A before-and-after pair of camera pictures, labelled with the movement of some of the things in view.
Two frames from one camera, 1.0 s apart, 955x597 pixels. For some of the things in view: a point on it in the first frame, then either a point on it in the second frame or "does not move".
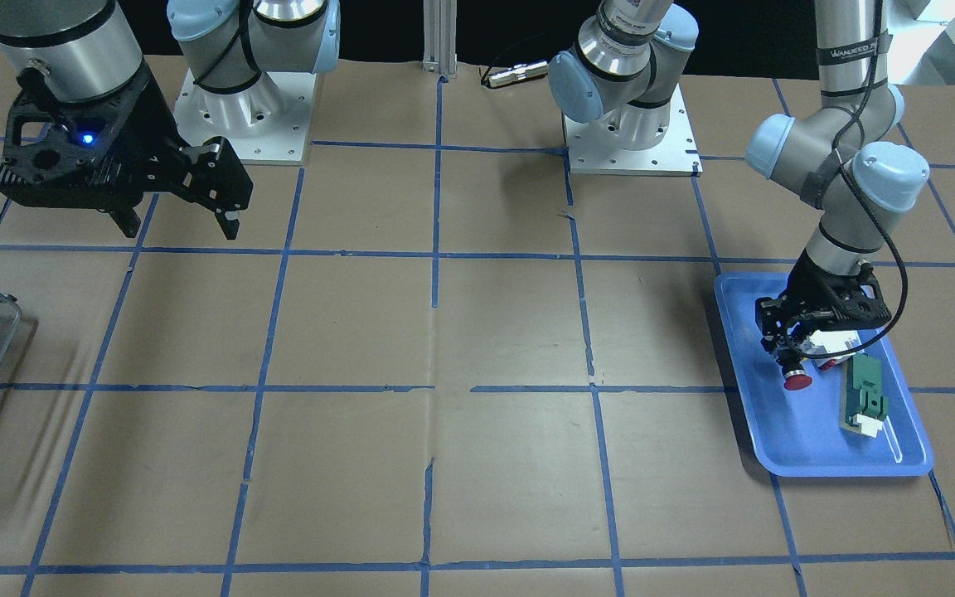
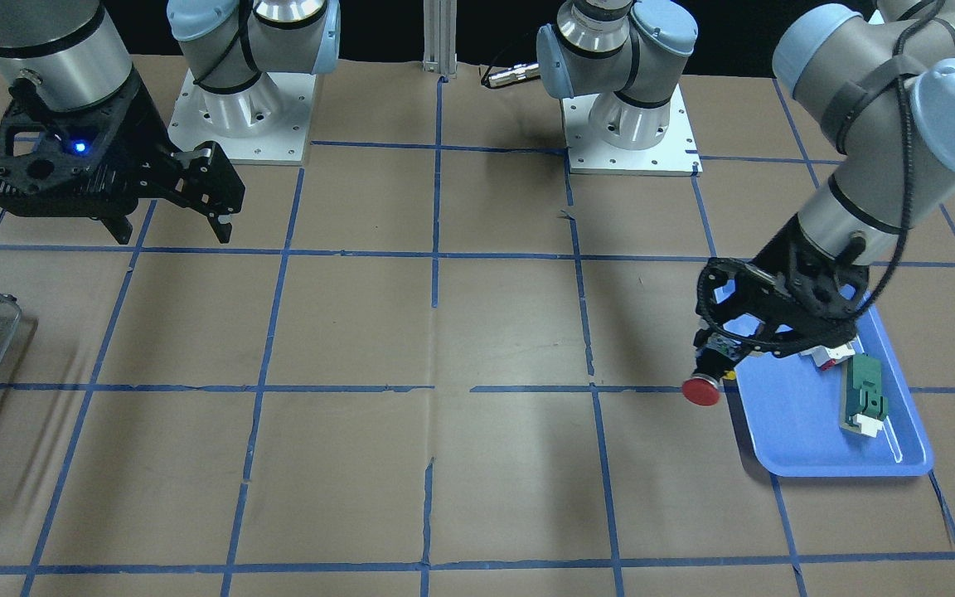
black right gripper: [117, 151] does not move
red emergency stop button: [795, 378] to [702, 389]
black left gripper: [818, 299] to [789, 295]
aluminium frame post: [440, 36] does not move
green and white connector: [863, 407] does not move
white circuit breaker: [823, 342] does not move
